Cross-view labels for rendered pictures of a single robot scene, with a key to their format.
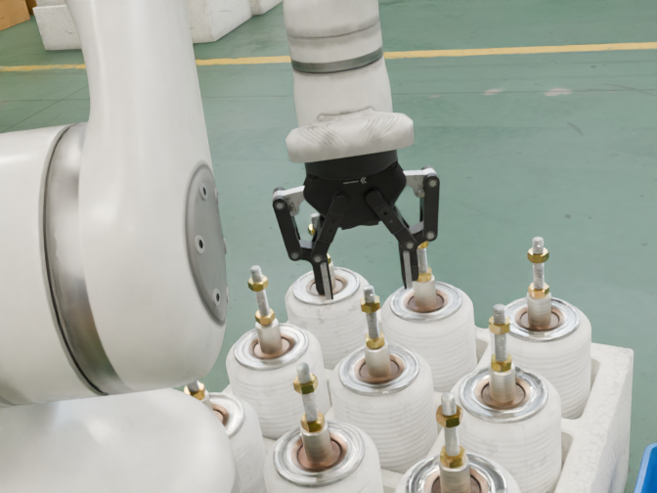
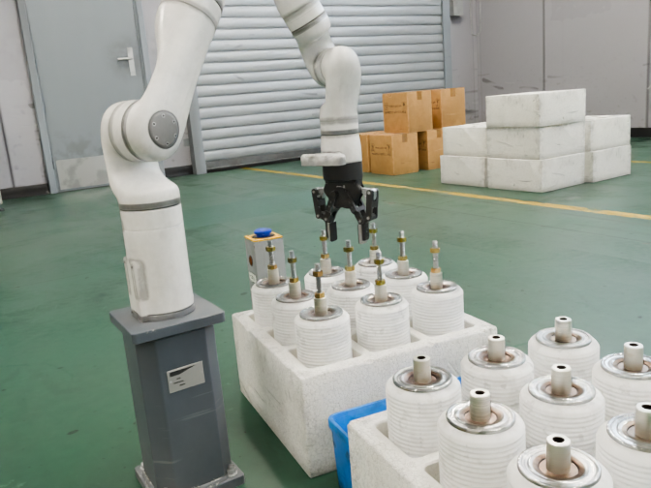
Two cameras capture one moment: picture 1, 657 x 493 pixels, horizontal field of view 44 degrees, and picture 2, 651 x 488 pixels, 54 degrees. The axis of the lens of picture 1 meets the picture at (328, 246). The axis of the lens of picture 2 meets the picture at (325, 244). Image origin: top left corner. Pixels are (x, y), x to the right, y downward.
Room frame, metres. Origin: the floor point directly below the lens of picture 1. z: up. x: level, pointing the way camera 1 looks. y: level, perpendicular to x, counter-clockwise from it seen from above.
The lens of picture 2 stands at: (-0.41, -0.68, 0.61)
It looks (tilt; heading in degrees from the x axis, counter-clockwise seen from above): 13 degrees down; 35
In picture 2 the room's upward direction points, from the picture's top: 5 degrees counter-clockwise
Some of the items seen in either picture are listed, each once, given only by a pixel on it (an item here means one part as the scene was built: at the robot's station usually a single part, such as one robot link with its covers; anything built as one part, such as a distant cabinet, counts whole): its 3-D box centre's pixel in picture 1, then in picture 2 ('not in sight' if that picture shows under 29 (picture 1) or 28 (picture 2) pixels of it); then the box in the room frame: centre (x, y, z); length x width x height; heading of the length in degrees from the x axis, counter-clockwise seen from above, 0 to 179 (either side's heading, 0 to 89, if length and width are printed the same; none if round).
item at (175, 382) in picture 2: not in sight; (177, 397); (0.25, 0.10, 0.15); 0.15 x 0.15 x 0.30; 65
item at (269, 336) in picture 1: (269, 336); (325, 266); (0.67, 0.07, 0.26); 0.02 x 0.02 x 0.03
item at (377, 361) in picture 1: (377, 358); (350, 278); (0.61, -0.03, 0.26); 0.02 x 0.02 x 0.03
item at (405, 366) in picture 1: (378, 370); (351, 285); (0.61, -0.03, 0.25); 0.08 x 0.08 x 0.01
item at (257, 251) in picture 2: not in sight; (269, 302); (0.70, 0.26, 0.16); 0.07 x 0.07 x 0.31; 58
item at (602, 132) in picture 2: not in sight; (582, 133); (3.81, 0.24, 0.27); 0.39 x 0.39 x 0.18; 67
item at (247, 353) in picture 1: (271, 346); (325, 272); (0.67, 0.07, 0.25); 0.08 x 0.08 x 0.01
